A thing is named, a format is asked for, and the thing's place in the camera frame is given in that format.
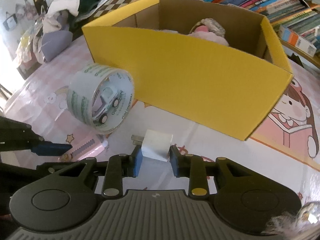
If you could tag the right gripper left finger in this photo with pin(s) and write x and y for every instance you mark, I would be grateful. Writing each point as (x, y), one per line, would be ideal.
(89, 170)

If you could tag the white toy car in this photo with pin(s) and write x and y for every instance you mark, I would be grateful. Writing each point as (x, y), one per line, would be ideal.
(105, 98)

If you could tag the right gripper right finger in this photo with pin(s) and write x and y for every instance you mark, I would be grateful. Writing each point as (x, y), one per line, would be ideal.
(223, 171)

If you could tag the pink plush toy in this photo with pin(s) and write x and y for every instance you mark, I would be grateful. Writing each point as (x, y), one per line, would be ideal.
(210, 30)

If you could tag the clear packing tape roll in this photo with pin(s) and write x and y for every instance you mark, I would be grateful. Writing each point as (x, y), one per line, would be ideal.
(83, 86)

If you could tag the pile of clothes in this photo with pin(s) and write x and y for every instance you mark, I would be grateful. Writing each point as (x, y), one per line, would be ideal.
(51, 32)

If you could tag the white power adapter plug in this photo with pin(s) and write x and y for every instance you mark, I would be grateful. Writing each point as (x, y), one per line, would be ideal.
(154, 144)

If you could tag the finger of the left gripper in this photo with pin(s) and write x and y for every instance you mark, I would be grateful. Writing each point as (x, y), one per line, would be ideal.
(18, 136)

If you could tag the white orange medicine box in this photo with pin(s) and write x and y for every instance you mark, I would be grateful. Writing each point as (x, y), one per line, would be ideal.
(296, 40)

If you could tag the yellow cardboard box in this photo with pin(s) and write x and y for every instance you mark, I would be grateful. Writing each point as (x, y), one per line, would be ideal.
(229, 89)

